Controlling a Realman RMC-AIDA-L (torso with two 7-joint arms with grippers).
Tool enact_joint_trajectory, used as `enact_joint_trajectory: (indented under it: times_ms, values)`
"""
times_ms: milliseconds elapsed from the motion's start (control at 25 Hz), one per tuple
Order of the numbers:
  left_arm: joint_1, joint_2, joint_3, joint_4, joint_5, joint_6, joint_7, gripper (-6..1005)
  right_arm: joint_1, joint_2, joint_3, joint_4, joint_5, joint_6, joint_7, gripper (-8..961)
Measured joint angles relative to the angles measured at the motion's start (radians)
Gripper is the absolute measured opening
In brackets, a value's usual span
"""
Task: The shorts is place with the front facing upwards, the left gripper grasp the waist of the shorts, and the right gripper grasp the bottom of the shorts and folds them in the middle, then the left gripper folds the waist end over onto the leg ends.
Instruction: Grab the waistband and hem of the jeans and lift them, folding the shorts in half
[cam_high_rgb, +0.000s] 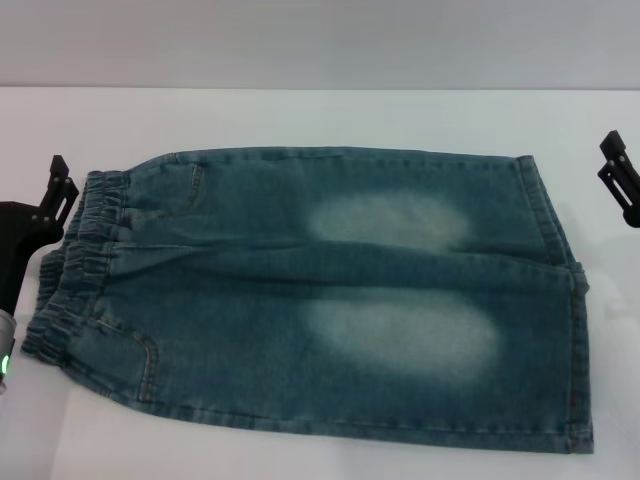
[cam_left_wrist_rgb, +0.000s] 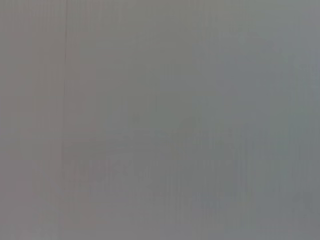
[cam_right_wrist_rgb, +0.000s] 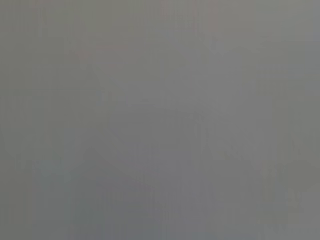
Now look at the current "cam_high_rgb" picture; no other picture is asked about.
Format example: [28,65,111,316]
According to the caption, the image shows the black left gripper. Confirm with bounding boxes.
[0,154,80,315]

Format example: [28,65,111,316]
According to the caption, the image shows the blue denim shorts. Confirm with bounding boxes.
[20,145,597,455]

